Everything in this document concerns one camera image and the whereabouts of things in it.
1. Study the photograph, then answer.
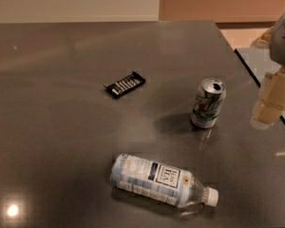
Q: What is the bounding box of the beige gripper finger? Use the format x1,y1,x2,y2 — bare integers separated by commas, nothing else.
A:
250,100,282,130
264,66,285,110

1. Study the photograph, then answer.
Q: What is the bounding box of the black snack bar wrapper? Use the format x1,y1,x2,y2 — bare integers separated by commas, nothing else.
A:
104,71,146,99

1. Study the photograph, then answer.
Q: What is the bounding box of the green white soda can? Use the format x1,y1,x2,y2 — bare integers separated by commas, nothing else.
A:
190,78,226,129

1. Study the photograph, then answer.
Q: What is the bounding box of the blue label plastic water bottle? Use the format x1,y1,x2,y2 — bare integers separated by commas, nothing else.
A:
110,153,219,208

